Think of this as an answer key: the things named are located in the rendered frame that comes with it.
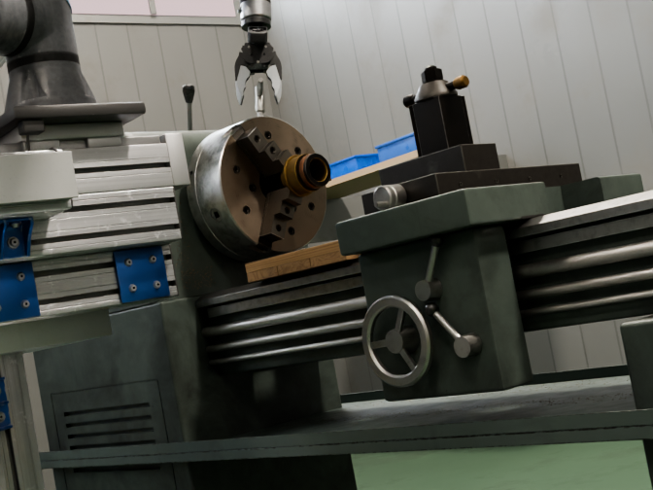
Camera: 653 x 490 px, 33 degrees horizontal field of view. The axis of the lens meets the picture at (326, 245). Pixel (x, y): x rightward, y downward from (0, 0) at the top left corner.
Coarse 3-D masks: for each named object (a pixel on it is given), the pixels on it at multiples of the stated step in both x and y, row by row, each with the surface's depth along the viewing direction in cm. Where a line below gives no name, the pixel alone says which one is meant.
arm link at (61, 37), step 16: (32, 0) 174; (48, 0) 177; (64, 0) 180; (32, 16) 173; (48, 16) 176; (64, 16) 179; (32, 32) 174; (48, 32) 176; (64, 32) 179; (32, 48) 176; (48, 48) 176; (64, 48) 178
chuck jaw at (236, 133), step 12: (240, 132) 245; (252, 132) 242; (240, 144) 243; (252, 144) 241; (264, 144) 244; (276, 144) 243; (252, 156) 244; (264, 156) 242; (276, 156) 243; (288, 156) 242; (264, 168) 245; (276, 168) 243
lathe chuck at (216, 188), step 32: (224, 128) 251; (288, 128) 255; (224, 160) 240; (224, 192) 239; (256, 192) 245; (320, 192) 258; (224, 224) 242; (256, 224) 243; (288, 224) 250; (320, 224) 256; (256, 256) 250
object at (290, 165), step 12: (300, 156) 240; (312, 156) 238; (288, 168) 240; (300, 168) 237; (312, 168) 245; (324, 168) 241; (288, 180) 240; (300, 180) 239; (312, 180) 237; (324, 180) 239; (300, 192) 241
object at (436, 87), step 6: (426, 84) 201; (432, 84) 200; (438, 84) 200; (444, 84) 200; (420, 90) 201; (426, 90) 200; (432, 90) 199; (438, 90) 199; (444, 90) 199; (450, 90) 200; (456, 90) 201; (420, 96) 200; (426, 96) 200; (432, 96) 199
